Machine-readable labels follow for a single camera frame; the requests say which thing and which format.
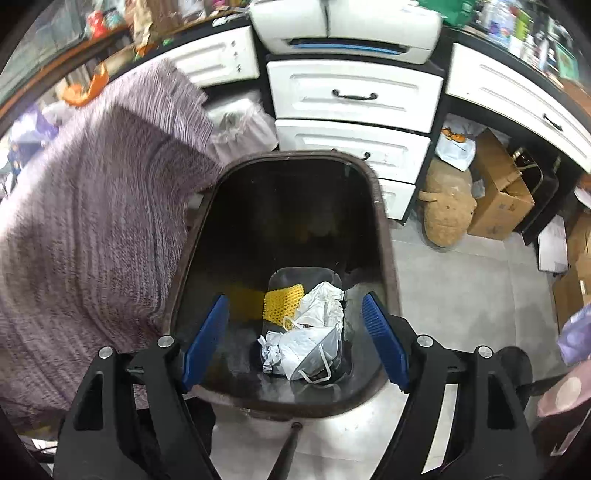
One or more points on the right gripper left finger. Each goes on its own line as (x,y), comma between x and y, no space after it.
(129,419)

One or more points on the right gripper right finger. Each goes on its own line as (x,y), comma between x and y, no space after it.
(489,438)

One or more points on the white snack wrapper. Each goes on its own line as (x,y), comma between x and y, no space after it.
(277,353)

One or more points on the white face mask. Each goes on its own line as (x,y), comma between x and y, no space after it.
(308,353)

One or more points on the yellow foam net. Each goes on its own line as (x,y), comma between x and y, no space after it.
(280,306)

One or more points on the orange peel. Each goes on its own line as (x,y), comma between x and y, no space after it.
(78,96)

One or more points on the white tissue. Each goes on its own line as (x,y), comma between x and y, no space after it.
(321,307)

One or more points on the purple plastic bag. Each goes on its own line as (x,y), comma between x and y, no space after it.
(29,133)

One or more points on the brown trash bin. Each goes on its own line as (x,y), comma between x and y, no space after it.
(270,222)

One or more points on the black stool base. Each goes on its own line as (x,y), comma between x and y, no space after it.
(518,367)

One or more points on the purple striped tablecloth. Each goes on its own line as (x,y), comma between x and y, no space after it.
(92,234)

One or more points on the cardboard box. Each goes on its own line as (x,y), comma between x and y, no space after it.
(507,199)

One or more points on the white lower drawer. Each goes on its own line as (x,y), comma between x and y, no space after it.
(396,197)

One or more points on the white middle drawer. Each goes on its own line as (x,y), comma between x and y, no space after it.
(393,154)

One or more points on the white orange-print plastic bag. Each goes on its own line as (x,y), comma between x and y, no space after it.
(456,145)

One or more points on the white upper drawer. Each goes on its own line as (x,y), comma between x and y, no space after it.
(355,91)

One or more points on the white right desk drawer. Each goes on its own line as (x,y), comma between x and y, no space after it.
(486,82)

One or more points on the white left cabinet drawer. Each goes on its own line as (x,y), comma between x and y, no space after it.
(221,58)

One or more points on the red tin canister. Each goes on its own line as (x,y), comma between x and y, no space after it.
(95,25)

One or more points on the green shopping bag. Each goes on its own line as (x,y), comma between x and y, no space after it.
(455,13)

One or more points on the white printer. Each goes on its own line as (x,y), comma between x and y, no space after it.
(403,31)

